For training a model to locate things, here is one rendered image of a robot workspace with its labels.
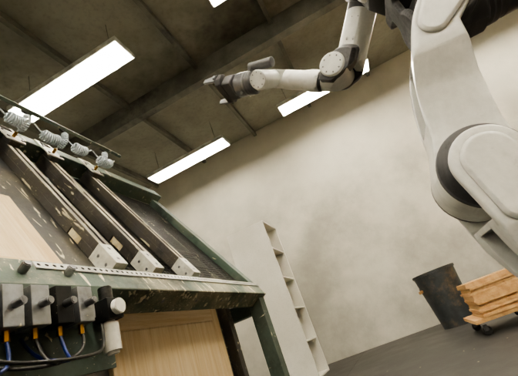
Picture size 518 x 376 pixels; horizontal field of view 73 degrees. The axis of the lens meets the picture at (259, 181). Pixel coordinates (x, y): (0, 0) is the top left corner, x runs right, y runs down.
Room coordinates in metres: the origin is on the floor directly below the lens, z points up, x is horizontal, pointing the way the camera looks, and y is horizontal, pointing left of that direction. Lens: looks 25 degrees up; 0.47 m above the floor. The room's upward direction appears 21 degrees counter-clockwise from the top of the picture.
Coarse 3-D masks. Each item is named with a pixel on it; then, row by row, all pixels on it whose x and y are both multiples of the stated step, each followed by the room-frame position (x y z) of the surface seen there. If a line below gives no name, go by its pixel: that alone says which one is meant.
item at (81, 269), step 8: (32, 264) 0.88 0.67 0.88; (40, 264) 0.90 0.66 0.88; (48, 264) 0.93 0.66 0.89; (56, 264) 0.96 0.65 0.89; (64, 264) 0.98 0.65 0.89; (80, 272) 1.03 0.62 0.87; (88, 272) 1.06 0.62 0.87; (96, 272) 1.09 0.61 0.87; (104, 272) 1.12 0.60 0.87; (112, 272) 1.16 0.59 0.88; (120, 272) 1.20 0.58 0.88; (128, 272) 1.25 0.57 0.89; (136, 272) 1.30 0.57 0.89; (144, 272) 1.35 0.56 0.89; (192, 280) 1.66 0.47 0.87; (200, 280) 1.73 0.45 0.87; (208, 280) 1.81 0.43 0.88; (216, 280) 1.90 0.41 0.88; (224, 280) 2.01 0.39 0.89; (232, 280) 2.13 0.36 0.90
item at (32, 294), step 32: (0, 288) 0.66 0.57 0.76; (32, 288) 0.72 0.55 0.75; (64, 288) 0.80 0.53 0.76; (96, 288) 1.03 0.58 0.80; (0, 320) 0.66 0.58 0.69; (32, 320) 0.72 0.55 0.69; (64, 320) 0.80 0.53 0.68; (96, 320) 0.99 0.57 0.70; (0, 352) 0.75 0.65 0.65; (32, 352) 0.77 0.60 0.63; (64, 352) 0.80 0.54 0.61; (96, 352) 0.87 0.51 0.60
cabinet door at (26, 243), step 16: (0, 208) 1.02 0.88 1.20; (16, 208) 1.09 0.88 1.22; (0, 224) 0.96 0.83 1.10; (16, 224) 1.02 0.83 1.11; (0, 240) 0.91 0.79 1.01; (16, 240) 0.97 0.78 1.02; (32, 240) 1.02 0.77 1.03; (0, 256) 0.86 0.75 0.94; (16, 256) 0.92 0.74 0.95; (32, 256) 0.97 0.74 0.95; (48, 256) 1.02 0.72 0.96
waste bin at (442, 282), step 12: (420, 276) 4.62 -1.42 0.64; (432, 276) 4.55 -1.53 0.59; (444, 276) 4.54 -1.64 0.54; (456, 276) 4.61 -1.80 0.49; (420, 288) 4.76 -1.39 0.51; (432, 288) 4.60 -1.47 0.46; (444, 288) 4.55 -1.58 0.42; (456, 288) 4.56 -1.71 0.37; (432, 300) 4.67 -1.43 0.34; (444, 300) 4.58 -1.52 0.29; (456, 300) 4.56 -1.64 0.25; (444, 312) 4.63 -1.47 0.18; (456, 312) 4.57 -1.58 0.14; (468, 312) 4.58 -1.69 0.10; (444, 324) 4.73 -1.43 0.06; (456, 324) 4.61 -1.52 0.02
